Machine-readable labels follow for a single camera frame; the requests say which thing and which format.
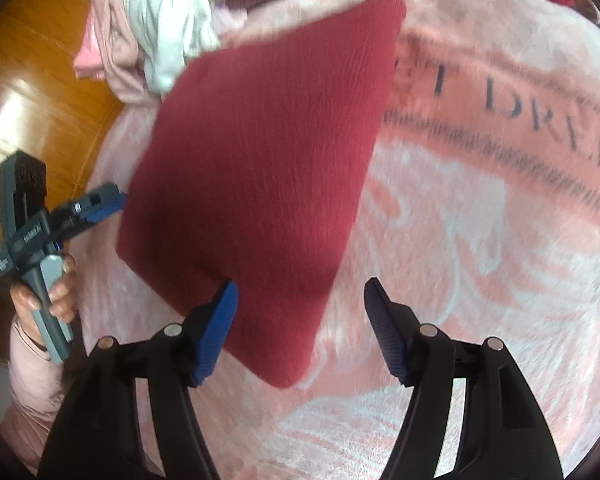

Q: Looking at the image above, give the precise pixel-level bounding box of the pale pink garment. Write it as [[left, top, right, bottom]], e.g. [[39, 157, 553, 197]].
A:
[[73, 0, 156, 107]]

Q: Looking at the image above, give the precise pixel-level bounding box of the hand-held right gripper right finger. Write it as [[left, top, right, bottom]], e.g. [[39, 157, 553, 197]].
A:
[[363, 277, 563, 480]]

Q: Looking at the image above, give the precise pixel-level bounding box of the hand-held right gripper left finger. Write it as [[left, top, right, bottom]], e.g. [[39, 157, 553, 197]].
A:
[[37, 279, 239, 480]]

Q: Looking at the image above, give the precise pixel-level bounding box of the person's left hand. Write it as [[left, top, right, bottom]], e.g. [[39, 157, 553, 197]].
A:
[[10, 255, 78, 348]]

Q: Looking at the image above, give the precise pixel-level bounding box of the pink printed blanket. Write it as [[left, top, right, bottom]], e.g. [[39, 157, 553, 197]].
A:
[[72, 0, 600, 480]]

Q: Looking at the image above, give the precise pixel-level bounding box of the person's left forearm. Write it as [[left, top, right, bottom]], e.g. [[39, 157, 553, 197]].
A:
[[2, 319, 83, 468]]

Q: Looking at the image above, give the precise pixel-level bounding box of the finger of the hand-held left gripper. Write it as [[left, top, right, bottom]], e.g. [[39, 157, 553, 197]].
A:
[[55, 182, 128, 241]]

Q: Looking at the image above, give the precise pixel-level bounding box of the dark red knit sweater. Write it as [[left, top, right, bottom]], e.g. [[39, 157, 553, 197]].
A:
[[116, 0, 407, 390]]

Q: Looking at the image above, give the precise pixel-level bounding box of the white garment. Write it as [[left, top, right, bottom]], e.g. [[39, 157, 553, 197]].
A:
[[115, 0, 297, 93]]

